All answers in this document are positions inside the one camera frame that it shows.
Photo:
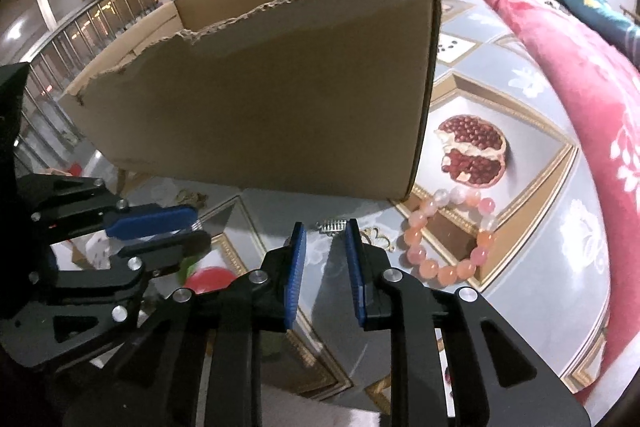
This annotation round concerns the gold ornament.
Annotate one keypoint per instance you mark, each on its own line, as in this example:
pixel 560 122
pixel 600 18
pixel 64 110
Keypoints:
pixel 190 197

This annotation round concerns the pink floral blanket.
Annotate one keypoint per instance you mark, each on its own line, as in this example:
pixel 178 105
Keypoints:
pixel 575 82

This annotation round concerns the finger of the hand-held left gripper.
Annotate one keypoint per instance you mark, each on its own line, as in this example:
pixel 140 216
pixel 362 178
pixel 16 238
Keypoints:
pixel 150 219
pixel 100 287

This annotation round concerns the silver comb charm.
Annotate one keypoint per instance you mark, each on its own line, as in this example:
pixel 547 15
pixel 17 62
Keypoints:
pixel 197 223
pixel 332 225

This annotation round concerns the white fluffy cloth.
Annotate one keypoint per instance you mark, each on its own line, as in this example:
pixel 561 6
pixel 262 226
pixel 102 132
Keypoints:
pixel 350 417

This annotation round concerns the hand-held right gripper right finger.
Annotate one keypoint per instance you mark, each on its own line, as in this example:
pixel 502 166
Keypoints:
pixel 356 277

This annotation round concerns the metal stair railing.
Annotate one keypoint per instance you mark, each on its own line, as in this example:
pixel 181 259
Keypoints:
pixel 75 37

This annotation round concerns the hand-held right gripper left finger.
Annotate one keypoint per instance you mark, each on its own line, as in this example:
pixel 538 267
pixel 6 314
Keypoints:
pixel 295 277

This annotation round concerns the brown cardboard box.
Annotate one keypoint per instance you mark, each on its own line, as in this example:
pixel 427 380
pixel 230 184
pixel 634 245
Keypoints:
pixel 275 107

